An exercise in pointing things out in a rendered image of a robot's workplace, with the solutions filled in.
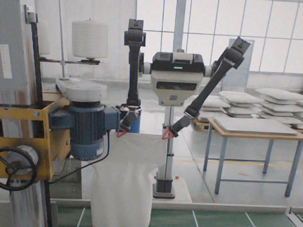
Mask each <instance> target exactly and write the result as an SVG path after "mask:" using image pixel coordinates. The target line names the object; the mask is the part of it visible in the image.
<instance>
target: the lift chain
mask: <svg viewBox="0 0 303 227"><path fill-rule="evenodd" d="M31 30H32V41H33V51H34V66H35V76H36V86H37V87H36V89H37V99H38V109H39V110H43V108H44V107H43V106H44V104H43V94H42V79H41V69H40V67H41V66H40V57H39V46H38V36H37V24H36V22H31ZM39 122H40V135H44V121H43V120H39ZM48 182H49V181H48V179H47V180H44V183H45V199H46V202H45V205H46V217H47V227H52V226H53V225H52V213H51V201H50V188H49V184H48Z"/></svg>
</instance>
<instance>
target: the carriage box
mask: <svg viewBox="0 0 303 227"><path fill-rule="evenodd" d="M42 94H43V104H44V106H43V107H44V108H43V110H37V109H31V110H28V109H7V108H0V148H1V147H15V148H16V147H17V146H19V145H27V146H30V147H32V148H33V149H34V150H35V151H36V153H37V154H38V162H37V165H36V166H37V177H36V179H38V180H47V179H48V181H49V180H51V179H52V176H53V175H54V173H55V171H56V170H57V169H58V168H59V166H60V165H61V163H62V162H63V160H64V159H65V158H66V156H67V155H68V153H69V152H70V139H71V138H70V131H69V130H66V129H55V130H54V131H53V132H51V129H49V120H48V112H49V111H51V110H53V109H54V108H55V107H57V106H58V105H59V106H60V110H64V106H65V105H69V104H71V101H70V100H67V99H65V98H64V96H63V94H62V93H59V92H42ZM1 119H22V120H43V121H44V135H40V133H39V134H38V135H37V136H36V137H34V138H9V137H4V136H3V128H2V121H1ZM8 152H9V151H4V152H1V153H0V155H1V156H2V157H3V158H4V159H5V157H6V154H7V153H8ZM59 155H60V162H61V163H60V164H59V166H58V167H57V168H56V169H55V171H53V164H54V161H55V160H56V159H57V158H58V156H59ZM5 168H6V165H5V164H4V163H3V162H2V161H1V160H0V178H8V174H7V173H6V172H5ZM31 177H32V171H30V172H29V173H27V174H23V175H18V174H14V175H12V176H11V179H31Z"/></svg>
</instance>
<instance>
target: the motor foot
mask: <svg viewBox="0 0 303 227"><path fill-rule="evenodd" d="M48 120H49V129H51V132H53V131H54V130H55V129H65V128H72V124H73V127H74V115H73V116H71V114H70V113H69V111H67V110H60V106H59V105H58V106H57V107H55V108H54V109H53V110H51V111H49V112H48Z"/></svg>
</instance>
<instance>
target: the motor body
mask: <svg viewBox="0 0 303 227"><path fill-rule="evenodd" d="M103 109H104V105H103V104H102V103H101V104H100V105H98V106H92V107H80V106H75V105H73V104H69V113H70V114H71V116H73V115H74V127H73V124H72V128H69V131H70V138H71V139H70V150H71V155H72V157H73V158H74V159H76V160H79V161H93V160H95V159H97V158H99V157H101V156H102V154H103V152H104V138H103Z"/></svg>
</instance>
